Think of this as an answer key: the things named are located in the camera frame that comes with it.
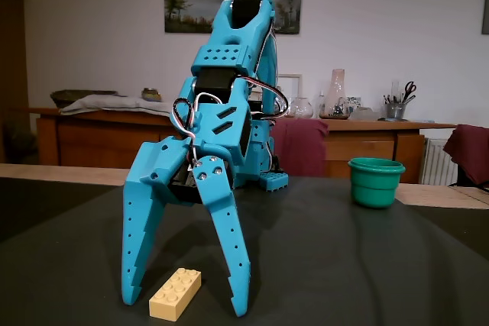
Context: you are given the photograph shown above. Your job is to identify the blue gripper body black motor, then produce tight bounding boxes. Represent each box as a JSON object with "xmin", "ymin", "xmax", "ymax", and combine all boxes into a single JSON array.
[{"xmin": 124, "ymin": 139, "xmax": 204, "ymax": 205}]

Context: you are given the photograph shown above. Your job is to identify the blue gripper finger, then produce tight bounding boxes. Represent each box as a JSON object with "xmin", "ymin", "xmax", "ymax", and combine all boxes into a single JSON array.
[
  {"xmin": 192, "ymin": 155, "xmax": 252, "ymax": 318},
  {"xmin": 121, "ymin": 183, "xmax": 167, "ymax": 307}
]

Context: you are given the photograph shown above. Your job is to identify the cream lego brick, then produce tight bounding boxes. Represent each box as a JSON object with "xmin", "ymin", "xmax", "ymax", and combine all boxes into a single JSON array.
[{"xmin": 148, "ymin": 266, "xmax": 202, "ymax": 322}]

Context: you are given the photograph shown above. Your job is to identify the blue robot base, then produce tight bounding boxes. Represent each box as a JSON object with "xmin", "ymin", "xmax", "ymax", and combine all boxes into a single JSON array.
[{"xmin": 232, "ymin": 168, "xmax": 290, "ymax": 194}]

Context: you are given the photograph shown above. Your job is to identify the wooden sideboard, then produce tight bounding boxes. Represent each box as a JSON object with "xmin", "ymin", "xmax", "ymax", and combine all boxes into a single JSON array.
[{"xmin": 28, "ymin": 107, "xmax": 458, "ymax": 184}]

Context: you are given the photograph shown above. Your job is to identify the folded grey cloth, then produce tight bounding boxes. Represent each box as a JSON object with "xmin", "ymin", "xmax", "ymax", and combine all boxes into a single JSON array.
[{"xmin": 59, "ymin": 95, "xmax": 175, "ymax": 119}]

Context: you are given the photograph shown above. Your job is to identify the dark red cloth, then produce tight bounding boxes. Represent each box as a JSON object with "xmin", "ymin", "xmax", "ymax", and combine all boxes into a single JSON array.
[{"xmin": 270, "ymin": 118, "xmax": 329, "ymax": 178}]

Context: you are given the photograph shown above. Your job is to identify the grey rubber mat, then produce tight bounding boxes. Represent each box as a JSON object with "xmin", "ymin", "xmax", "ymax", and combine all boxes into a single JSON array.
[{"xmin": 0, "ymin": 167, "xmax": 489, "ymax": 326}]

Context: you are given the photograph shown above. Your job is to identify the dark shallow bowl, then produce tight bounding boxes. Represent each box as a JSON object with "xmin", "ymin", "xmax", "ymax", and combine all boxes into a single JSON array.
[{"xmin": 50, "ymin": 89, "xmax": 118, "ymax": 108}]

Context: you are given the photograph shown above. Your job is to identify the round clear glass bowl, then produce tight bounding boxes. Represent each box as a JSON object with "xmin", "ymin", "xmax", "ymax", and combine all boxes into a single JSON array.
[{"xmin": 289, "ymin": 96, "xmax": 314, "ymax": 119}]

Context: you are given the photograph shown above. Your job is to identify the green plastic cup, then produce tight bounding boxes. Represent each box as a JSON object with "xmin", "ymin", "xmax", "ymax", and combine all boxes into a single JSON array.
[{"xmin": 348, "ymin": 157, "xmax": 406, "ymax": 209}]

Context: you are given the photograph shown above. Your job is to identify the tall pink glass vase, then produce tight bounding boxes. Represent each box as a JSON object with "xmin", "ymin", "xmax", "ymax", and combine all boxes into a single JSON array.
[{"xmin": 319, "ymin": 69, "xmax": 351, "ymax": 120}]

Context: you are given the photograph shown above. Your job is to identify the white crystal rock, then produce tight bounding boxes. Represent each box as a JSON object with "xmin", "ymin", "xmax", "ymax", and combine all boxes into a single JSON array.
[{"xmin": 350, "ymin": 106, "xmax": 381, "ymax": 121}]

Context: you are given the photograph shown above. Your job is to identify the grey pen holder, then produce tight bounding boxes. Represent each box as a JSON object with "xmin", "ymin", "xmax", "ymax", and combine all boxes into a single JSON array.
[{"xmin": 384, "ymin": 102, "xmax": 406, "ymax": 121}]

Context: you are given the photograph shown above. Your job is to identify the maroon covered chair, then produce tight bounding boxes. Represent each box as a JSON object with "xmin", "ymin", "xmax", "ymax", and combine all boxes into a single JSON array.
[{"xmin": 442, "ymin": 124, "xmax": 489, "ymax": 193}]

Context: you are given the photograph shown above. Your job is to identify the small white picture frame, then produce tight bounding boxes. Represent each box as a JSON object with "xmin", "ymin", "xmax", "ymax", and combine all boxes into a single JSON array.
[{"xmin": 277, "ymin": 73, "xmax": 303, "ymax": 100}]

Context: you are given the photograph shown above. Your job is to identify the white wall radiator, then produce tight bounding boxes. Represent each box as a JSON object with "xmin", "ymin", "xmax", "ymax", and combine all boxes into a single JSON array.
[{"xmin": 419, "ymin": 137, "xmax": 459, "ymax": 186}]

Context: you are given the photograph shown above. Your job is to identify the black handled scissors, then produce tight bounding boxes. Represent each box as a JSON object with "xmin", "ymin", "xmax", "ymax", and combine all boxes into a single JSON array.
[{"xmin": 400, "ymin": 80, "xmax": 417, "ymax": 104}]

